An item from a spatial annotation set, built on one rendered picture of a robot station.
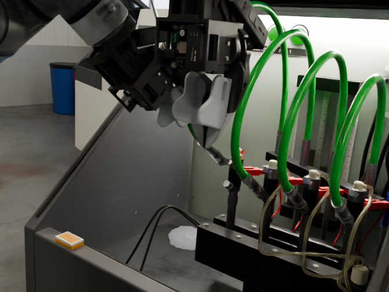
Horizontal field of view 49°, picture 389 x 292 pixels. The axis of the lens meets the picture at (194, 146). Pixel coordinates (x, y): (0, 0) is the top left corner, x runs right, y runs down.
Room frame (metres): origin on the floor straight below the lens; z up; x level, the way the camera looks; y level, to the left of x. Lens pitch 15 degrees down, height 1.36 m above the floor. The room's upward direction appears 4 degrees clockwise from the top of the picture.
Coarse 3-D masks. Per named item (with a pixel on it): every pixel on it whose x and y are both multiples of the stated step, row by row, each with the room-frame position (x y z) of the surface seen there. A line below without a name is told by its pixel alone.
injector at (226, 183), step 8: (232, 168) 0.82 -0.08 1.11; (232, 176) 0.82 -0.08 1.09; (224, 184) 0.80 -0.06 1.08; (232, 184) 0.81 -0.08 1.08; (240, 184) 0.82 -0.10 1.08; (232, 192) 0.82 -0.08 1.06; (232, 200) 0.82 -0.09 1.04; (232, 208) 0.82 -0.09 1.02; (232, 216) 0.82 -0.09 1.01; (232, 224) 0.82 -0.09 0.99
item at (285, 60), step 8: (256, 8) 0.84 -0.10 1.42; (264, 8) 0.86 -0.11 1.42; (272, 8) 0.89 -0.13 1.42; (272, 16) 0.89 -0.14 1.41; (280, 24) 0.92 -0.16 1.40; (280, 32) 0.93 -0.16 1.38; (280, 112) 0.99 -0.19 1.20; (280, 120) 0.99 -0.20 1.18; (192, 128) 0.69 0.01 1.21; (280, 128) 0.99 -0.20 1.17
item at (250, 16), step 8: (232, 0) 0.50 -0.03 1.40; (240, 0) 0.51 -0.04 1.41; (248, 0) 0.52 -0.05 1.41; (232, 8) 0.51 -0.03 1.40; (240, 8) 0.51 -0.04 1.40; (248, 8) 0.53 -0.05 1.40; (240, 16) 0.52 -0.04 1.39; (248, 16) 0.53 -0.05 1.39; (256, 16) 0.54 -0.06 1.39; (248, 24) 0.53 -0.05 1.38; (256, 24) 0.54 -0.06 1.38; (248, 32) 0.54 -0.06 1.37; (256, 32) 0.55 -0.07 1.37; (264, 32) 0.57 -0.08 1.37; (248, 40) 0.56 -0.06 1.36; (256, 40) 0.56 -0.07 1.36; (264, 40) 0.57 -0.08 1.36; (248, 48) 0.58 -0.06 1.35; (256, 48) 0.57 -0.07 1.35
